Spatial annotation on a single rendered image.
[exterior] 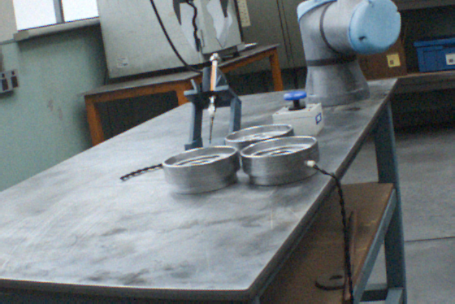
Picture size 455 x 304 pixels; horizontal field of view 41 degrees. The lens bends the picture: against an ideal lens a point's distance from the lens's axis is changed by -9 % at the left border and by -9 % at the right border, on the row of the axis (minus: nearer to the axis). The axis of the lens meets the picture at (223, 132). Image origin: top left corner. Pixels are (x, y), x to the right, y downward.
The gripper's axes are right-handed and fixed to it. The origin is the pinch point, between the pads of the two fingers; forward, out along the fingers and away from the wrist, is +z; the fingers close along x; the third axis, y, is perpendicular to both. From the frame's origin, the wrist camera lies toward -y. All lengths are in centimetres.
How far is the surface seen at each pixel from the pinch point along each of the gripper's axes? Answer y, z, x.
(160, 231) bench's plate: -44.1, 17.8, -7.9
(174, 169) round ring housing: -30.1, 14.2, -4.3
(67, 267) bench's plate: -55, 18, -2
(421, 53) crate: 330, 41, -19
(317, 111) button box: 1.7, 14.4, -16.8
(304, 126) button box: -1.8, 16.0, -15.0
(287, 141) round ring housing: -19.0, 14.5, -16.8
